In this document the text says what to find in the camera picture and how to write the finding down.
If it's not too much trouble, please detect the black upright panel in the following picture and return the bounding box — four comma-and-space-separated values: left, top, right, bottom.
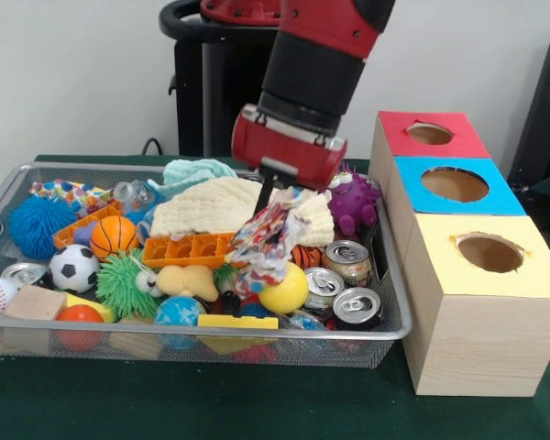
506, 29, 550, 193

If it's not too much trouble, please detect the yellow smooth ball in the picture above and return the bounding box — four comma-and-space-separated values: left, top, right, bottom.
258, 261, 311, 315

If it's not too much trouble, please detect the black looped cable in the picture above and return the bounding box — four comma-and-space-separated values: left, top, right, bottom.
140, 136, 166, 157

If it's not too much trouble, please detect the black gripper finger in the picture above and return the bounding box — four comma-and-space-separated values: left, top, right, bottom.
254, 176, 276, 216

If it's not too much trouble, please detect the shallow wire mesh bin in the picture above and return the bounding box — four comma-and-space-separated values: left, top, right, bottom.
0, 161, 413, 369

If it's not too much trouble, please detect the orange red ball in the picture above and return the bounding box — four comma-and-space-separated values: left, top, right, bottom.
55, 303, 105, 353

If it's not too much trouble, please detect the small soccer ball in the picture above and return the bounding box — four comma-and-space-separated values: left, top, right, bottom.
49, 243, 101, 295

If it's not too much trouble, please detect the blue spiky ball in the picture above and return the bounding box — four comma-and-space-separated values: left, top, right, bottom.
7, 195, 82, 261

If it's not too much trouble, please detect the cream knitted cloth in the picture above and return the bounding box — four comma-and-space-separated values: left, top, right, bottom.
149, 177, 336, 248

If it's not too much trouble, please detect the wooden box with three holes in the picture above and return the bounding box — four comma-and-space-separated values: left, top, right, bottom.
368, 109, 550, 398

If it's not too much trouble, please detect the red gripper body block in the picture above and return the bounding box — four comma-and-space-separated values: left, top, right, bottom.
231, 104, 348, 190

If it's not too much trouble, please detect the colourful wrapper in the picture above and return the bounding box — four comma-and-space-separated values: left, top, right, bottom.
224, 186, 314, 297

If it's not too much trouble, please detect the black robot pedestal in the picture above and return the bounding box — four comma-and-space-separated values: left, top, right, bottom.
159, 0, 281, 158

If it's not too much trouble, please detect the green spiky ball with eyes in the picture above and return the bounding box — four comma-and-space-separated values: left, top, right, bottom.
94, 254, 166, 321

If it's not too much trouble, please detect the purple spiky ball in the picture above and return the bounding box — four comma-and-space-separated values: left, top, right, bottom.
324, 163, 383, 237

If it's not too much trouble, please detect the small orange basketball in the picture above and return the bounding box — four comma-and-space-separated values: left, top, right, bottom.
90, 214, 141, 262

